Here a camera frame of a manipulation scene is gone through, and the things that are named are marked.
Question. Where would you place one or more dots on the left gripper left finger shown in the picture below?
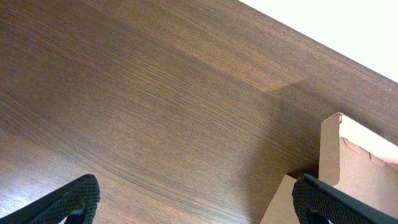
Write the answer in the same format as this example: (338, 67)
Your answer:
(75, 202)

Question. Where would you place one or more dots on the cardboard box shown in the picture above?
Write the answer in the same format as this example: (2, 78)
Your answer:
(353, 160)

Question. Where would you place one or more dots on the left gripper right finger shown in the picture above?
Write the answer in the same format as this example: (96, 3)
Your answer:
(317, 202)

